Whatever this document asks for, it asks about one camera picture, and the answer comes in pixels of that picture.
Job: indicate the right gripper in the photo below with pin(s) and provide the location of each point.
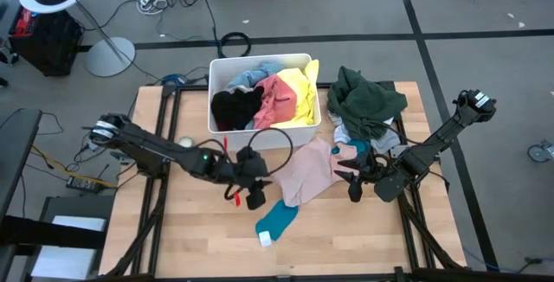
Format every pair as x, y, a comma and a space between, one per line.
372, 168

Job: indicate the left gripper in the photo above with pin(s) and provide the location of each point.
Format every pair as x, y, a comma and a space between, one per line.
251, 165

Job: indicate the teal sock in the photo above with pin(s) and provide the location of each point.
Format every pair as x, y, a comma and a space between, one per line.
359, 145
279, 219

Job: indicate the pale pink garment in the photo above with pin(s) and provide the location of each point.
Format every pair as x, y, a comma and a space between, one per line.
307, 174

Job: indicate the white paper tag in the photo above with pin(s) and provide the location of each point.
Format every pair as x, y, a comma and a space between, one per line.
265, 239

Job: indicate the white perforated plastic basket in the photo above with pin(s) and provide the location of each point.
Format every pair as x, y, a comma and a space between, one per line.
259, 141

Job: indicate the dark green garment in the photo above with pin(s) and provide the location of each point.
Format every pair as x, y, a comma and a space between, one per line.
363, 104

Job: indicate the black garment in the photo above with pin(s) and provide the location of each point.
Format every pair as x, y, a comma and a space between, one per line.
236, 109

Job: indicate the coral pink garment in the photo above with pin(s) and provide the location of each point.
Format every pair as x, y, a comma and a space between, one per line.
277, 102

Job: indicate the yellow garment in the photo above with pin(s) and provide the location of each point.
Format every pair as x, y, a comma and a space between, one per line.
303, 96

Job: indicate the light blue garment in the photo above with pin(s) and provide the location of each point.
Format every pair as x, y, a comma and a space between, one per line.
255, 76

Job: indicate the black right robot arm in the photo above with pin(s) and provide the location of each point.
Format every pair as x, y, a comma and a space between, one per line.
433, 143

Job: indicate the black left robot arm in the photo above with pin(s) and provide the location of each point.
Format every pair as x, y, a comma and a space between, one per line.
151, 150

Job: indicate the black power adapter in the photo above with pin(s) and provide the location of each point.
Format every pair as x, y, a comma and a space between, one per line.
82, 184

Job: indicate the grey cabinet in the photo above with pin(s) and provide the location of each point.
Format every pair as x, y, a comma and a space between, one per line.
78, 206

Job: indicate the grey caster wheel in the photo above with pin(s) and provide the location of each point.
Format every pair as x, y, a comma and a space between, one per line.
539, 153

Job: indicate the white round floor stand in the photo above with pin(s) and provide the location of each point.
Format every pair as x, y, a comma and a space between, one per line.
110, 57

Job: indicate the black desk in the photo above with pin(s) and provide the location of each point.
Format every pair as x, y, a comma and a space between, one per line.
17, 152

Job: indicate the black crate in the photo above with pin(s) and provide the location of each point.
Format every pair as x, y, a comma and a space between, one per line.
52, 44

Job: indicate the red case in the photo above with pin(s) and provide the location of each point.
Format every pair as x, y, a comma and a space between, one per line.
23, 21

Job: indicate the black aluminium rig frame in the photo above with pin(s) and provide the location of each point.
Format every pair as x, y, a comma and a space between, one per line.
175, 109

